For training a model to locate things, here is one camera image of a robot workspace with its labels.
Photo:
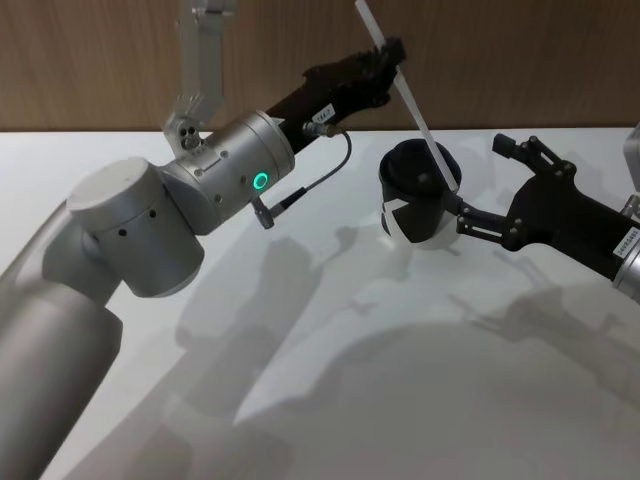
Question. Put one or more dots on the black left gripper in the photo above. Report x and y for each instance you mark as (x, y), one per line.
(310, 105)

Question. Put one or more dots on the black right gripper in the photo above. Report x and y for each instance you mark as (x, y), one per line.
(565, 215)

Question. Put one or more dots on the white plastic stick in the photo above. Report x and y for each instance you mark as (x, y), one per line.
(374, 31)

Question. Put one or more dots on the black cup with white marks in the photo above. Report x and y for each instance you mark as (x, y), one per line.
(425, 220)

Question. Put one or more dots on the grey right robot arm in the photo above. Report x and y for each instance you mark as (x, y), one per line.
(631, 280)

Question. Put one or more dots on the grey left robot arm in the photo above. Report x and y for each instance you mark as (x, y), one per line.
(125, 225)

